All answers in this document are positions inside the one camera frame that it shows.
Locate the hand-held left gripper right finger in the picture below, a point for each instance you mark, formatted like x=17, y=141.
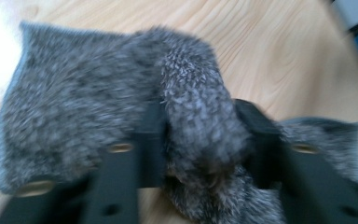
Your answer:
x=264, y=146

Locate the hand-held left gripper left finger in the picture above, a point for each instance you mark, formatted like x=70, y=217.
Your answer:
x=154, y=146

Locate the grey fuzzy cloth pouch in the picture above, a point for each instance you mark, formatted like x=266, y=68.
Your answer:
x=74, y=102

